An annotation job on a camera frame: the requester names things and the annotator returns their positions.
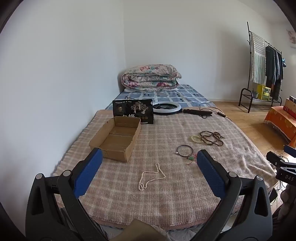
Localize stacked boxes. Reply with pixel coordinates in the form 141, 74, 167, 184
284, 95, 296, 114

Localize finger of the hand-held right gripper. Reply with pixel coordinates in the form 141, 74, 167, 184
266, 151, 296, 168
284, 145, 296, 158

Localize black printed bag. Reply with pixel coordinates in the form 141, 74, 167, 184
112, 99, 154, 125

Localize green jade pendant red cord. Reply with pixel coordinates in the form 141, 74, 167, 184
186, 153, 199, 166

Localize orange cloth cover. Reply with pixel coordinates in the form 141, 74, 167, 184
264, 106, 296, 147

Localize folded floral quilt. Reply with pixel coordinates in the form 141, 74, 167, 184
122, 64, 182, 91

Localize black cable with remote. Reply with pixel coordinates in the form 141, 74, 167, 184
199, 105, 232, 121

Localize yellow box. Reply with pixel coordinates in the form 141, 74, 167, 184
257, 85, 271, 100

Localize brown bead necklace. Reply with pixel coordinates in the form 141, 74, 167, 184
200, 131, 225, 146

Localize white pearl necklace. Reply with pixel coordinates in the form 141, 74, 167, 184
138, 163, 166, 191

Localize white ring light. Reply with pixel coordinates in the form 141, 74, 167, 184
153, 102, 188, 115

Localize blue patterned bedsheet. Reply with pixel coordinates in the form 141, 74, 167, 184
105, 84, 216, 110

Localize dark hanging clothes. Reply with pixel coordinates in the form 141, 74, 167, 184
265, 45, 284, 98

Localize striped hanging towel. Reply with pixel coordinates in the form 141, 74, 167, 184
250, 32, 267, 84

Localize cardboard box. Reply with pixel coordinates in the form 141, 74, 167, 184
89, 116, 142, 163

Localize pink plaid blanket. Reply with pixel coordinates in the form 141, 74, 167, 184
53, 107, 279, 229

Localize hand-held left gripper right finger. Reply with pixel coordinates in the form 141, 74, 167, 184
196, 149, 273, 241

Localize black clothes rack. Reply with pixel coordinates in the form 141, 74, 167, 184
239, 22, 283, 113

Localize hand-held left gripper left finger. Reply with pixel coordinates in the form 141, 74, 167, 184
25, 148, 103, 241

